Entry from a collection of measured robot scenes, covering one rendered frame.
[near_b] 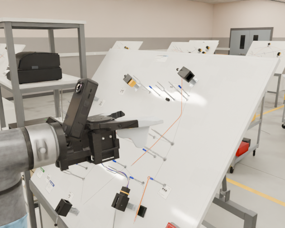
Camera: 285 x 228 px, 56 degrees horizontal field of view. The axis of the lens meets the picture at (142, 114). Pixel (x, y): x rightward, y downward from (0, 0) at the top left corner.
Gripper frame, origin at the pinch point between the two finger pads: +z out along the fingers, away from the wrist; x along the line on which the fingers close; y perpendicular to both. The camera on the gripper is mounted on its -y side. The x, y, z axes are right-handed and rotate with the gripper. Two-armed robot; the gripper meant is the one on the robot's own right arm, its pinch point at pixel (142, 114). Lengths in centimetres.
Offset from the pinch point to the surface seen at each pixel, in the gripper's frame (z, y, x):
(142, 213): 19, 45, -33
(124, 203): 14, 41, -38
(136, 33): 565, -146, -828
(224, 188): 63, 48, -29
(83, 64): 42, -16, -128
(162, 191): 27, 38, -30
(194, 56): 64, -14, -45
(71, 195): 7, 51, -82
